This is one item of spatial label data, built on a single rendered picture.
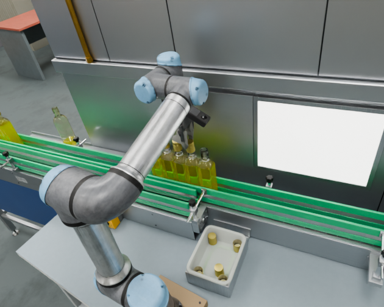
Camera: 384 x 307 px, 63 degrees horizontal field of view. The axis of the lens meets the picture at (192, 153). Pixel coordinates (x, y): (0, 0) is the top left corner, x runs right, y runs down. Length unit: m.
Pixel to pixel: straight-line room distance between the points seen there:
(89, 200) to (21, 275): 1.95
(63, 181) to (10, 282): 1.91
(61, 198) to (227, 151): 0.75
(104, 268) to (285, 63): 0.85
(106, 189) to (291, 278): 0.82
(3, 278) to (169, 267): 1.61
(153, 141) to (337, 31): 0.60
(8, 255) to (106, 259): 1.89
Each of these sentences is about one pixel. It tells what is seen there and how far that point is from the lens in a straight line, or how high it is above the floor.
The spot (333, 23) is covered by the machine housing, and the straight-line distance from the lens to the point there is 1.03.
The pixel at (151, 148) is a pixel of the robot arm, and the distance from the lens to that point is 0.78.
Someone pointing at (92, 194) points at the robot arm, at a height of 1.41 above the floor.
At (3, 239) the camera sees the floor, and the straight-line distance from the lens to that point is 2.98.
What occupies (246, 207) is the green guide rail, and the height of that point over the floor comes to 0.91.
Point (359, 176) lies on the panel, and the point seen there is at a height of 1.04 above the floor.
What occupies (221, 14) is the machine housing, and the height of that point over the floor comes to 1.59.
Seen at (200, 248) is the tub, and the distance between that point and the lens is 1.30.
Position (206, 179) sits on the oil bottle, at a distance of 1.26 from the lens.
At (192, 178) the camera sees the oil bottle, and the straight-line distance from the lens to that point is 1.29.
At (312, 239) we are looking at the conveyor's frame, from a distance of 1.29.
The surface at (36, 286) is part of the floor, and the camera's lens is 2.54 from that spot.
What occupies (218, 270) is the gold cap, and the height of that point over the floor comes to 0.81.
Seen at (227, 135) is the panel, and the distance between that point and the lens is 1.27.
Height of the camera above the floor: 1.89
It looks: 39 degrees down
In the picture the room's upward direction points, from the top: 10 degrees counter-clockwise
